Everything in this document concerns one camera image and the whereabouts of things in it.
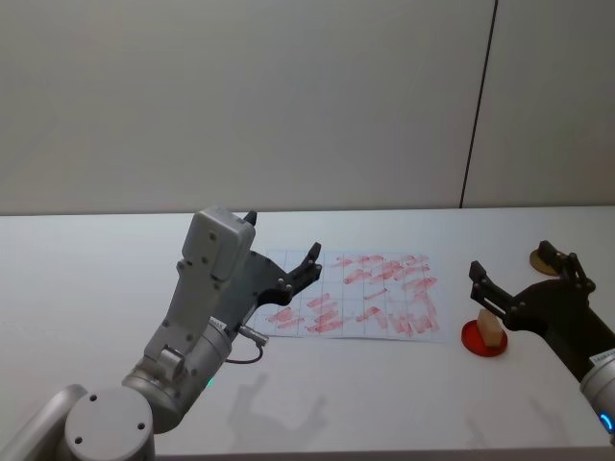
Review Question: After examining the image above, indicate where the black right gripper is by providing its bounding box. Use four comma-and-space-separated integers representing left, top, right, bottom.
468, 240, 615, 381

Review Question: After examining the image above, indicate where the beige rectangular block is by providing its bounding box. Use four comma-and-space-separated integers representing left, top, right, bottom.
476, 308, 504, 348

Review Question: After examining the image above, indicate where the thin dark gripper cable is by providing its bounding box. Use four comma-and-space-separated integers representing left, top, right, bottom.
224, 324, 271, 365

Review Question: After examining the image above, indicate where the round red dish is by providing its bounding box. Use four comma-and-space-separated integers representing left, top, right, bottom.
460, 320, 509, 358

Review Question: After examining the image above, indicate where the white paper with red scribbles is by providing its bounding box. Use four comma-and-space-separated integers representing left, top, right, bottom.
249, 248, 449, 345

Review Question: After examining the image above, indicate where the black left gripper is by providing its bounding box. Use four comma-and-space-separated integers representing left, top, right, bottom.
209, 209, 324, 334

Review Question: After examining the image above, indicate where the round brown disc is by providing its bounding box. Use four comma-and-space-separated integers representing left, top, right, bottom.
529, 246, 564, 277

